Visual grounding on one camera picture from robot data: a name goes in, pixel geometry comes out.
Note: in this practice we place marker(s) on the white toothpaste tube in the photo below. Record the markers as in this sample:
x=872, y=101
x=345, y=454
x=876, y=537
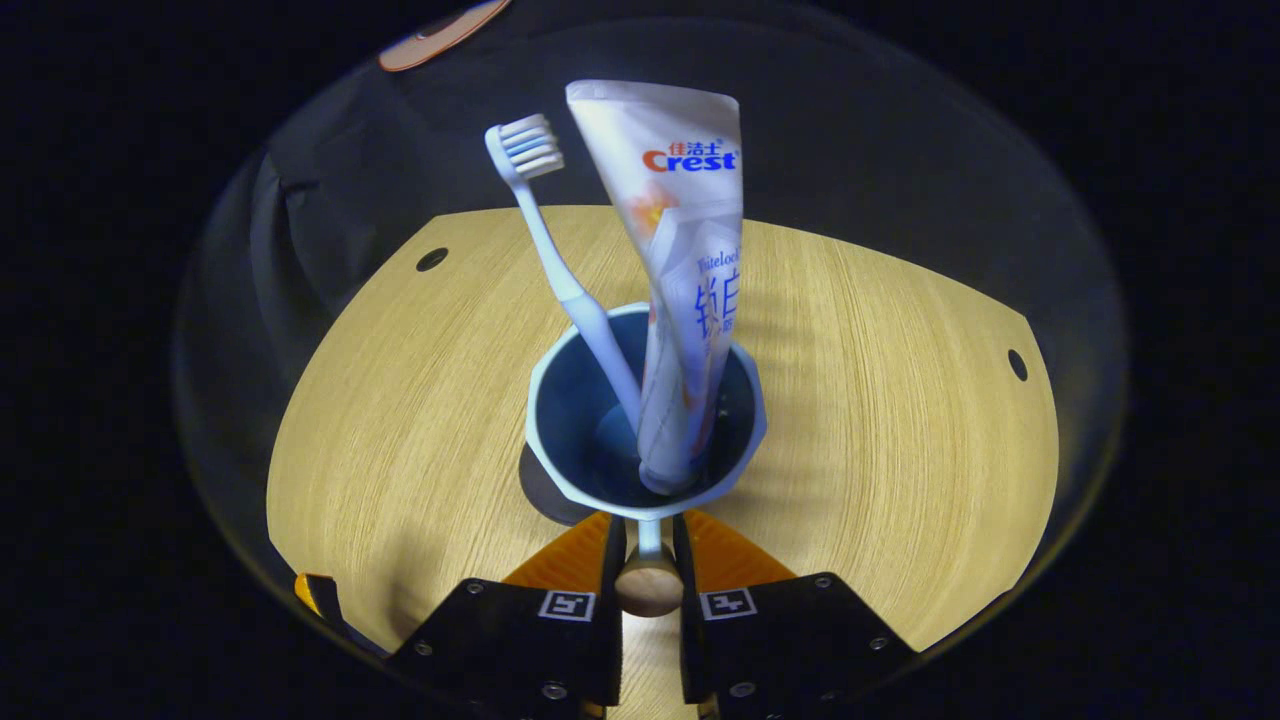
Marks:
x=680, y=200

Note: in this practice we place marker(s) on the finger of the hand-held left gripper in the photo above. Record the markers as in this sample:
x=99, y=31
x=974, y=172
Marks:
x=308, y=592

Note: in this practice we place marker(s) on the light blue cup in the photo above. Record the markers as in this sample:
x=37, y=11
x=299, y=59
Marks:
x=570, y=420

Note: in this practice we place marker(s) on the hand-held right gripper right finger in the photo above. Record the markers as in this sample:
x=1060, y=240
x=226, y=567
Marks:
x=790, y=645

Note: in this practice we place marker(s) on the black backdrop cloth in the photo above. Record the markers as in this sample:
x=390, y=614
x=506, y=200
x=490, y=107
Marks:
x=900, y=150

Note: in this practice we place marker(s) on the dark round coaster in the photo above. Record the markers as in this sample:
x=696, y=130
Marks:
x=545, y=495

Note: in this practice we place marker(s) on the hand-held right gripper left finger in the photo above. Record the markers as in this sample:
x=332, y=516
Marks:
x=520, y=645

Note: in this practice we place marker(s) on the white toothbrush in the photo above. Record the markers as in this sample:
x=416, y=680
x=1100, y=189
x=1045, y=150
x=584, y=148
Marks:
x=560, y=270

